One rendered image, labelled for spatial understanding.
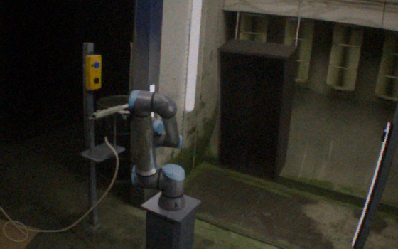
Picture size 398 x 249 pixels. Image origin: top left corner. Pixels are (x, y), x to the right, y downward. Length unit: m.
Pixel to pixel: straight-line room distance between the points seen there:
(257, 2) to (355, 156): 2.08
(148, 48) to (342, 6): 2.07
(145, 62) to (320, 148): 2.28
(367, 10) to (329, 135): 1.48
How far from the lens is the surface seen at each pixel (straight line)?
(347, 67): 3.76
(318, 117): 4.13
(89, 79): 2.54
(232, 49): 2.75
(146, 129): 1.90
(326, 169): 3.97
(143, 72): 2.86
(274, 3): 3.83
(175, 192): 2.18
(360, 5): 3.70
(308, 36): 3.85
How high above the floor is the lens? 1.89
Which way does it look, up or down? 17 degrees down
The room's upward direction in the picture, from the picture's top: 4 degrees clockwise
